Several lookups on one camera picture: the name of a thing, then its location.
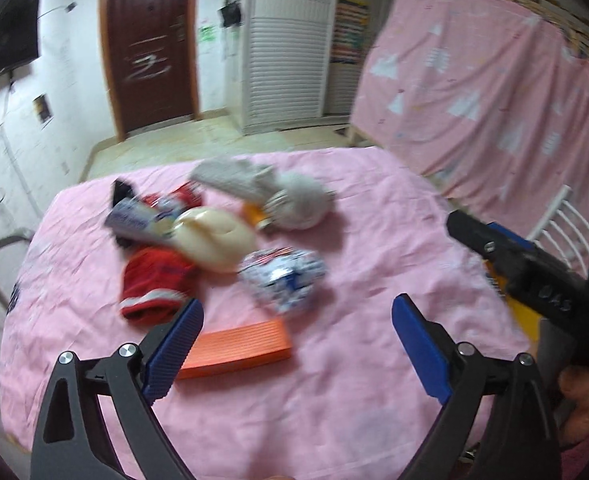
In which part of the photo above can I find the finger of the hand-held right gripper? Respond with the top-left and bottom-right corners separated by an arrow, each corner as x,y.
446,209 -> 536,273

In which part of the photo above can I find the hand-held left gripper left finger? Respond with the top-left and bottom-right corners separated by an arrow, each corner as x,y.
30,298 -> 205,480

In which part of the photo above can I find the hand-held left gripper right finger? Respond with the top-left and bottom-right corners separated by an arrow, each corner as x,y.
392,293 -> 561,480

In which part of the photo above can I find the red foil wrapper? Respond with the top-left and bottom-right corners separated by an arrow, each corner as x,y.
142,182 -> 205,212

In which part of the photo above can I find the orange thread spool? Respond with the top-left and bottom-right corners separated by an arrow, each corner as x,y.
244,201 -> 271,231

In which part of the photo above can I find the person's right hand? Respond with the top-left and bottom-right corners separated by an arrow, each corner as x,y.
557,364 -> 589,447

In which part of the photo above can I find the orange box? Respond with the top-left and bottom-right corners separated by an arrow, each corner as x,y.
176,320 -> 294,380

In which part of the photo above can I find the red cloth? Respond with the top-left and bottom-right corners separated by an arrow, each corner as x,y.
119,246 -> 198,329

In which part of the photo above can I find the white metal chair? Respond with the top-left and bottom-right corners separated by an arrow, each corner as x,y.
527,185 -> 589,277

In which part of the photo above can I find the pink tablecloth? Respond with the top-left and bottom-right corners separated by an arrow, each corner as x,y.
0,146 -> 536,480

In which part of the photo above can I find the blue white wrapper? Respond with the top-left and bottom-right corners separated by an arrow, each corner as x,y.
104,195 -> 185,247

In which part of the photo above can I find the pink printed curtain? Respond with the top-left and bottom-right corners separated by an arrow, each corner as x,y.
349,0 -> 589,221

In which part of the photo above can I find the small black object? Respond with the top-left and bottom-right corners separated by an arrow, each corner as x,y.
110,177 -> 138,211

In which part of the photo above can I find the grey fluffy ball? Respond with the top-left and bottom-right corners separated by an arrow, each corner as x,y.
267,170 -> 336,231

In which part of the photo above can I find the white grey long sock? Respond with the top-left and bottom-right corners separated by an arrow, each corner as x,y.
189,156 -> 278,206

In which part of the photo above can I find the white louvered cabinet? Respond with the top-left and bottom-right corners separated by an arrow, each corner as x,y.
242,0 -> 338,136

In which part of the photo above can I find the brown door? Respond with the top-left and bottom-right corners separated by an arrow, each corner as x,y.
99,0 -> 201,142

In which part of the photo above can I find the black hanging bag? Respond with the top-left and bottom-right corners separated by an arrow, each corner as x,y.
219,3 -> 243,27

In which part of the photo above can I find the colourful wall poster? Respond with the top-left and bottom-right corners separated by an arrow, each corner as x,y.
331,0 -> 371,67

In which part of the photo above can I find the wall panel box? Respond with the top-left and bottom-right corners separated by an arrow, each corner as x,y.
33,93 -> 52,124

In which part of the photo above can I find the black wall television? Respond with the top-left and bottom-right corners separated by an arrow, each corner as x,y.
0,0 -> 42,92

